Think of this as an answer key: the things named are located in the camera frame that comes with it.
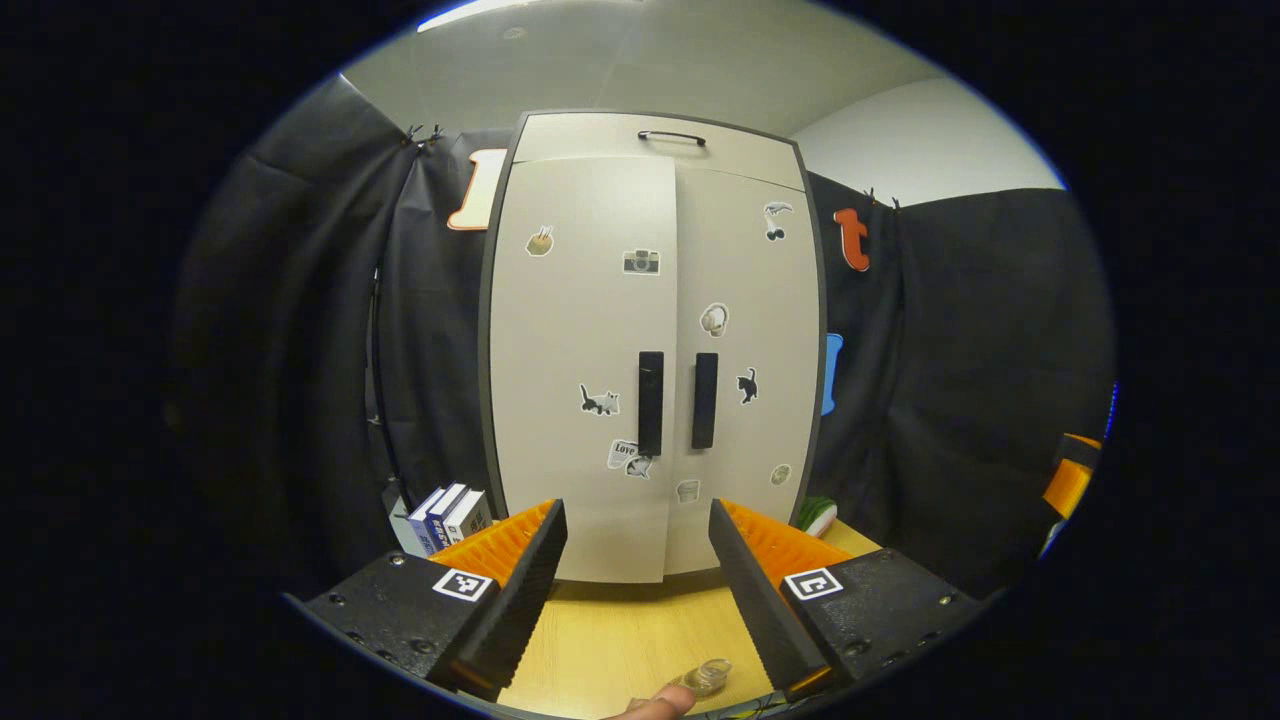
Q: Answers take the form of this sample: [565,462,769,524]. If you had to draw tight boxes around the black backdrop cloth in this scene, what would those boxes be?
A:
[170,75,1116,601]

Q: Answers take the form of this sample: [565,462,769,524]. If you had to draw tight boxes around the blue and white book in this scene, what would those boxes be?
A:
[408,487,446,557]
[425,483,469,554]

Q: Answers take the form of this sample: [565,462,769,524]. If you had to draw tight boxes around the clear glass bottle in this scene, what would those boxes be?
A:
[672,658,733,698]

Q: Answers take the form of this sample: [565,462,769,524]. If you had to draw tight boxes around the white cabinet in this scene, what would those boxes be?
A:
[478,108,829,586]

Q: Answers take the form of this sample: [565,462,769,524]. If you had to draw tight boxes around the white cabinet drawer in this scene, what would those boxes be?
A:
[512,112,807,193]

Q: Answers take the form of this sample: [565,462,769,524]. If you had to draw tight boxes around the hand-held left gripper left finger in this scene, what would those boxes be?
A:
[285,498,569,703]

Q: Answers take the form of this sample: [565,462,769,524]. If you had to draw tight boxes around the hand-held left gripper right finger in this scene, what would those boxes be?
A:
[708,498,986,701]

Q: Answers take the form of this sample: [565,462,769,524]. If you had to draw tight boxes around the black door handle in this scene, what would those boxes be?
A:
[638,351,665,457]
[692,352,719,450]

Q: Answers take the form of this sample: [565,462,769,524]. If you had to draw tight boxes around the white cabinet door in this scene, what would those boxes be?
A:
[488,155,679,584]
[662,165,823,577]

